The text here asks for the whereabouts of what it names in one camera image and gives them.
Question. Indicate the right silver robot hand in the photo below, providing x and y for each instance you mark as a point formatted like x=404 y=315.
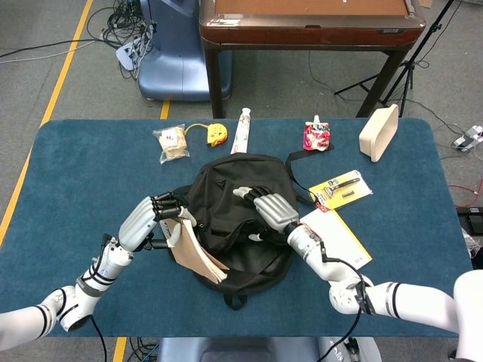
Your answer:
x=275 y=211

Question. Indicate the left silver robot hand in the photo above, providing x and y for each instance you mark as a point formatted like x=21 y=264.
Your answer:
x=137 y=224

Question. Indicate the black backpack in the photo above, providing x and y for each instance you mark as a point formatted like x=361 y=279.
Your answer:
x=222 y=181

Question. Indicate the brown spiral notebook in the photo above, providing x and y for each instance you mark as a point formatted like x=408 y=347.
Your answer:
x=196 y=252

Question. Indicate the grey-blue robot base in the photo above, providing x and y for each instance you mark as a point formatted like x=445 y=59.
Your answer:
x=245 y=350

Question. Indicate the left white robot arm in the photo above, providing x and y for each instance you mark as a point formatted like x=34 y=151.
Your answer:
x=90 y=286

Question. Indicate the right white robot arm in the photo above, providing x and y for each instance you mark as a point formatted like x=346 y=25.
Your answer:
x=407 y=301

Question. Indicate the white and yellow notepad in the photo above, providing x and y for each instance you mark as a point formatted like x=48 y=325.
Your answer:
x=339 y=234

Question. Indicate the blue table mat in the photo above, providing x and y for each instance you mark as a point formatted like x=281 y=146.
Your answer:
x=94 y=181

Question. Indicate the razor in yellow package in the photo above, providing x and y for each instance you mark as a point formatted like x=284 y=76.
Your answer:
x=339 y=196

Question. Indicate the red drink pouch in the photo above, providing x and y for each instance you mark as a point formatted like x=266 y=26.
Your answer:
x=316 y=136

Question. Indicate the bagged crackers snack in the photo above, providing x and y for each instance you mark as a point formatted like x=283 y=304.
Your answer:
x=171 y=145

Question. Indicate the white tube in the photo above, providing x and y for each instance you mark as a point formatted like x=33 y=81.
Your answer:
x=240 y=132

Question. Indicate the yellow tape measure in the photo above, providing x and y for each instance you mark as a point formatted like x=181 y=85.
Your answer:
x=217 y=135

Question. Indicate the beige plastic container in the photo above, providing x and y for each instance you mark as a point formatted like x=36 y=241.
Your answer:
x=375 y=137

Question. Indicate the white power strip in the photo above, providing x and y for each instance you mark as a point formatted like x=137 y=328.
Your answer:
x=126 y=56

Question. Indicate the brown mahjong table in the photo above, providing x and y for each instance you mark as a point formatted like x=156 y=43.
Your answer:
x=309 y=34

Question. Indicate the black floor device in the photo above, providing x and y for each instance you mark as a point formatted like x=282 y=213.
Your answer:
x=471 y=218

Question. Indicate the black tripod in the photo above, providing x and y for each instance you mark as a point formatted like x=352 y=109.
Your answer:
x=409 y=64

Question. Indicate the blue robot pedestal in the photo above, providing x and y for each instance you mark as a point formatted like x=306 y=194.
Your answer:
x=173 y=56

